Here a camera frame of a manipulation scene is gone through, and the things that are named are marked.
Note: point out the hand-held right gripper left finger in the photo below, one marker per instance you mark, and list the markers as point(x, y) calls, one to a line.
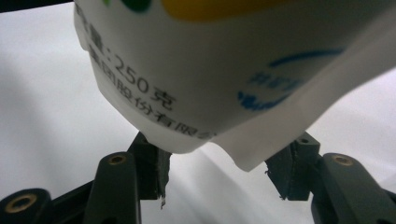
point(152, 174)

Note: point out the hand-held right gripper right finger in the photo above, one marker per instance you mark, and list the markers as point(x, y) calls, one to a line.
point(295, 174)

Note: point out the white printed pouch blue top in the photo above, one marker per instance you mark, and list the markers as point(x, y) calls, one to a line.
point(202, 77)

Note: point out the white table mat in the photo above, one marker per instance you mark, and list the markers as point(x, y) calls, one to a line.
point(46, 109)

